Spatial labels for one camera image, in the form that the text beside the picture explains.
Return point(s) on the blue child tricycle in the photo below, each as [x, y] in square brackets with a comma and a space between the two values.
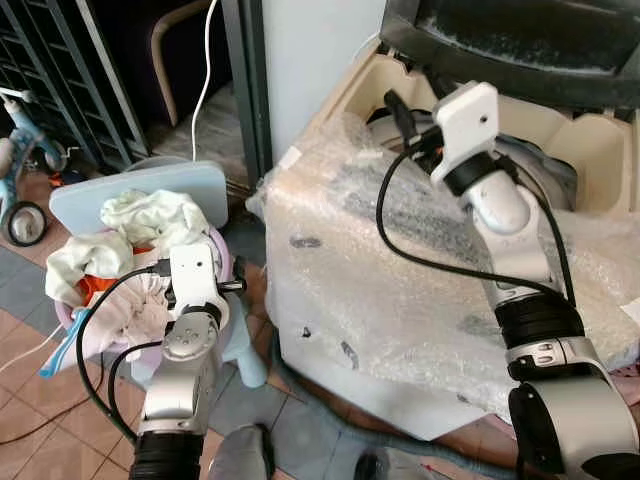
[30, 135]

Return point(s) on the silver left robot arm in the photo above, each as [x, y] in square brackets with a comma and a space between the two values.
[185, 370]

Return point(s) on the light blue plastic strip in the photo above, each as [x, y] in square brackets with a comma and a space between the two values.
[62, 345]

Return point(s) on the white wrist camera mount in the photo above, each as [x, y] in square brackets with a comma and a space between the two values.
[470, 115]
[195, 275]

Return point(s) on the orange garment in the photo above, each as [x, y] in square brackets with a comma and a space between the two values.
[95, 288]

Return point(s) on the dark grey washer lid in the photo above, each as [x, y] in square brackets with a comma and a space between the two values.
[520, 30]

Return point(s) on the cream white garment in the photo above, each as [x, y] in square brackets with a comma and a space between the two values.
[85, 255]

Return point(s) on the pale green white garment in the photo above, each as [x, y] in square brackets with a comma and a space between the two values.
[150, 215]

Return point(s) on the clear bubble wrap sheet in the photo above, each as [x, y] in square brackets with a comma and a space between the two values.
[350, 280]

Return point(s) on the beige top-load washing machine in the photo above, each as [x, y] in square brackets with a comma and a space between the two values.
[600, 150]

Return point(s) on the lilac plastic laundry basin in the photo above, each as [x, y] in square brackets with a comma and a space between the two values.
[226, 262]

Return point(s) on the pale pink ruffled garment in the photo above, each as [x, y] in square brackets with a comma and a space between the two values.
[135, 310]

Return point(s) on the light blue plastic chair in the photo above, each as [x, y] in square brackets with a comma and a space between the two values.
[180, 178]

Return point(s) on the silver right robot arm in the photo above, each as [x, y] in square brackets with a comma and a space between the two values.
[525, 250]

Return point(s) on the beige curved chair armrest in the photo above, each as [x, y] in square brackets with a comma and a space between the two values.
[160, 60]

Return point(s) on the grey robot left leg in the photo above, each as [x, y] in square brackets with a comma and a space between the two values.
[240, 455]

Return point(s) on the grey metal door frame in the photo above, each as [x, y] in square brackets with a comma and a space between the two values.
[240, 80]

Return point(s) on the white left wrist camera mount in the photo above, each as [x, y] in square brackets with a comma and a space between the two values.
[195, 275]

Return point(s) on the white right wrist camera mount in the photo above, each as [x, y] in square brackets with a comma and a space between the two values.
[470, 115]

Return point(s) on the dark grey barred rack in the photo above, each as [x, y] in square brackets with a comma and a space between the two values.
[60, 70]

